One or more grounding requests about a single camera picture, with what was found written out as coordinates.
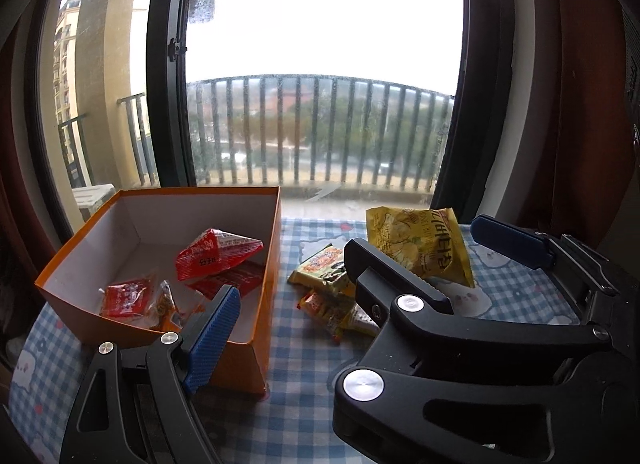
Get orange cardboard box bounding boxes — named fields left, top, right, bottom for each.
left=34, top=186, right=283, bottom=397

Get small red snack packet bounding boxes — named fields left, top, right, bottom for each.
left=99, top=279, right=154, bottom=319

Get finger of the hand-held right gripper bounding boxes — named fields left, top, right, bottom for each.
left=470, top=214, right=622, bottom=295
left=332, top=238, right=640, bottom=464

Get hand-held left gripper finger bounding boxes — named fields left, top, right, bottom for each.
left=59, top=285, right=242, bottom=464

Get yellow orange snack packet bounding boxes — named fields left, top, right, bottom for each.
left=298, top=288, right=382, bottom=345

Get distant apartment building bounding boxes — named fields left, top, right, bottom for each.
left=52, top=0, right=83, bottom=125

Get beige balcony column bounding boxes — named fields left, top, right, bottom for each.
left=75, top=0, right=161, bottom=189

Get black window frame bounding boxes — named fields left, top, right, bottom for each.
left=25, top=0, right=516, bottom=245

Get brown curtain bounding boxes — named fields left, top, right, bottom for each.
left=0, top=14, right=61, bottom=275
left=462, top=0, right=640, bottom=255

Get yellow chip bag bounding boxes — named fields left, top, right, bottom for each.
left=365, top=206, right=475, bottom=289

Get green noodle snack packet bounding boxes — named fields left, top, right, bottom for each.
left=288, top=243, right=357, bottom=297

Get blue checked tablecloth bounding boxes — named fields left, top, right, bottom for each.
left=7, top=216, right=583, bottom=464

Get white slatted plastic object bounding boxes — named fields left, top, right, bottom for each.
left=71, top=184, right=117, bottom=222

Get balcony railing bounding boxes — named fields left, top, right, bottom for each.
left=57, top=74, right=456, bottom=195

